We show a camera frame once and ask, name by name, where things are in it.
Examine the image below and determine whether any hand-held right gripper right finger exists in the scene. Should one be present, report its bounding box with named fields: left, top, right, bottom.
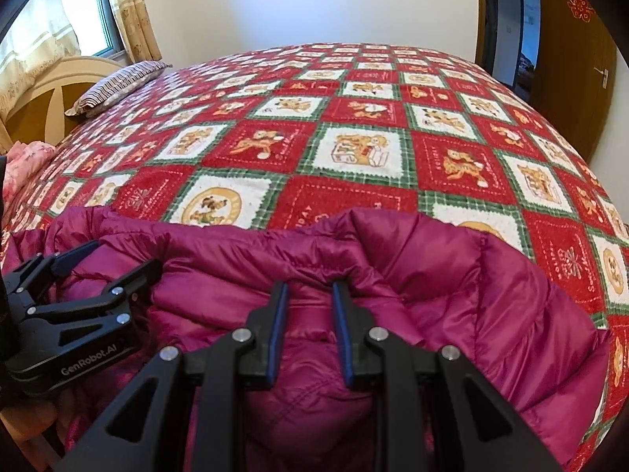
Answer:
left=331, top=280, right=563, bottom=472

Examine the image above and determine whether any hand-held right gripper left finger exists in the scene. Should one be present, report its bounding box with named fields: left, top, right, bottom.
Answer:
left=56, top=280, right=291, bottom=472

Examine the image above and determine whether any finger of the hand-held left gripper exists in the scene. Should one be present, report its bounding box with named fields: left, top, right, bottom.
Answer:
left=2, top=240, right=101, bottom=302
left=27, top=258, right=164, bottom=350

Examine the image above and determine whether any purple down jacket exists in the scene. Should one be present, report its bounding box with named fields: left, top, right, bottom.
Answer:
left=0, top=205, right=612, bottom=472

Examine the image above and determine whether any pink folded blanket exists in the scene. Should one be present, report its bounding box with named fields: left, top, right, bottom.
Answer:
left=0, top=140, right=55, bottom=202

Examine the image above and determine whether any striped pillow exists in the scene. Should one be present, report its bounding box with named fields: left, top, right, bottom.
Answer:
left=65, top=60, right=173, bottom=118

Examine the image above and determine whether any cream wooden bed headboard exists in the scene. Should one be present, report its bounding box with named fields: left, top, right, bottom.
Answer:
left=0, top=55, right=126, bottom=153

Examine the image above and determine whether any wide beige sheer curtain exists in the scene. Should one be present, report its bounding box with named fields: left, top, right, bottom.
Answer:
left=0, top=0, right=82, bottom=101

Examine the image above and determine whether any red printed bedspread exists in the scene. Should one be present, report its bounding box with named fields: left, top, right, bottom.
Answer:
left=0, top=42, right=629, bottom=472

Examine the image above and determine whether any dark framed window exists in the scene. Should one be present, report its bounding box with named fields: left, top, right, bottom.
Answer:
left=56, top=0, right=126, bottom=57

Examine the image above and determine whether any narrow beige curtain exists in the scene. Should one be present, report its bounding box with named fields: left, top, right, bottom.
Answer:
left=108, top=0, right=163, bottom=62

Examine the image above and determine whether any brown wooden door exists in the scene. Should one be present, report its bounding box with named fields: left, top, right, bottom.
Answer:
left=533, top=0, right=620, bottom=133

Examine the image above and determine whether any red paper door decoration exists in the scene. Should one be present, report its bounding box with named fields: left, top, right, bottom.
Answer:
left=565, top=0, right=595, bottom=23

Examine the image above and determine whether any brown door frame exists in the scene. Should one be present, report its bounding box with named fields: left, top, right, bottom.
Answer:
left=476, top=0, right=541, bottom=94

